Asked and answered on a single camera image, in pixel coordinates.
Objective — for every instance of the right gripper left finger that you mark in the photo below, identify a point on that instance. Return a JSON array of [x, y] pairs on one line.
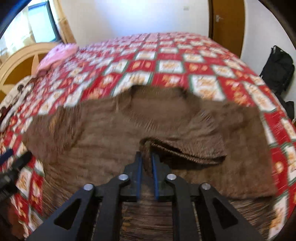
[[94, 212]]

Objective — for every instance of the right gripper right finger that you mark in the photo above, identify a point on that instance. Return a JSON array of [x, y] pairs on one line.
[[199, 211]]

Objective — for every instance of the brown knitted sweater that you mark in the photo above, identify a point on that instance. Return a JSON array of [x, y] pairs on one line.
[[219, 142]]

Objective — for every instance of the white patterned pillow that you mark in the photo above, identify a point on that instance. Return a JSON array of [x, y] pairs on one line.
[[14, 99]]

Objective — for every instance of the cream round headboard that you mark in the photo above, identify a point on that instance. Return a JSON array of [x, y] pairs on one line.
[[21, 64]]

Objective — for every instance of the pink pillow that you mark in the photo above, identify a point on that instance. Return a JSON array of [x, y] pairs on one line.
[[55, 57]]

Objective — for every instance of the red patchwork bear bedspread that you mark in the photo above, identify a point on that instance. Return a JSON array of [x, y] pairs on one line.
[[106, 69]]

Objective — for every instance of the beige patterned curtain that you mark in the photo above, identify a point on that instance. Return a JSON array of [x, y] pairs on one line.
[[62, 23]]

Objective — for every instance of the window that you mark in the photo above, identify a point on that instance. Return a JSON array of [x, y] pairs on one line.
[[33, 24]]

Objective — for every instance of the black bag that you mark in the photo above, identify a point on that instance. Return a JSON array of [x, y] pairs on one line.
[[278, 71]]

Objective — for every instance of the brown wooden door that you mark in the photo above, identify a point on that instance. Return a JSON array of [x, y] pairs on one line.
[[227, 24]]

